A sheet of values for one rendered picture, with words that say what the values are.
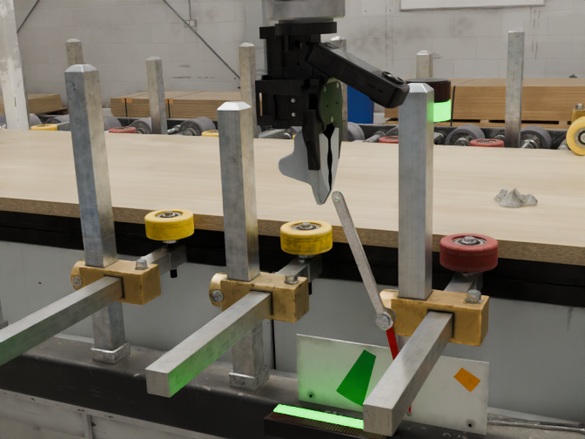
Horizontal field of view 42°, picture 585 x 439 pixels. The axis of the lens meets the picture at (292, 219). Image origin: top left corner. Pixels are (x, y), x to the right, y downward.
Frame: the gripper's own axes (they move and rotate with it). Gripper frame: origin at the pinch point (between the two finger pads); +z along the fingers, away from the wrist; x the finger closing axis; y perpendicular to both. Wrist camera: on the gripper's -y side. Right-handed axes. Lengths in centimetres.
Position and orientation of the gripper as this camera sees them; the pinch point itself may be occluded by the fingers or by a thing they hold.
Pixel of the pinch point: (326, 194)
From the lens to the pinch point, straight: 92.4
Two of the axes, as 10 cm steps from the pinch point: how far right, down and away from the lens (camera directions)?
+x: -4.1, 2.5, -8.8
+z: 0.3, 9.6, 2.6
